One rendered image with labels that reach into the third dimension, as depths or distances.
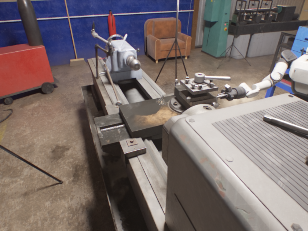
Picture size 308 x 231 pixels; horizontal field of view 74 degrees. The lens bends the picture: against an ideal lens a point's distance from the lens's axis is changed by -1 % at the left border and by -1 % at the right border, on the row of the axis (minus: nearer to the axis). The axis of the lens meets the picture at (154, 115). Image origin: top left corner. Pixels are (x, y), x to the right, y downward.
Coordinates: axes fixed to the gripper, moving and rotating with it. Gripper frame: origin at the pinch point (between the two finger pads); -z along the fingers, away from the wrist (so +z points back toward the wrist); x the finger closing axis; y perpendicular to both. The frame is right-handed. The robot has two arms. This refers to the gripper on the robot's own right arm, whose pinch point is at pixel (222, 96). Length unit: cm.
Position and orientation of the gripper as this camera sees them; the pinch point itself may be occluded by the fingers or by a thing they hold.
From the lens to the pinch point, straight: 162.4
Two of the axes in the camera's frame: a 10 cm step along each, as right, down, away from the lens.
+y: 0.0, 8.3, 5.6
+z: 9.3, -2.0, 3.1
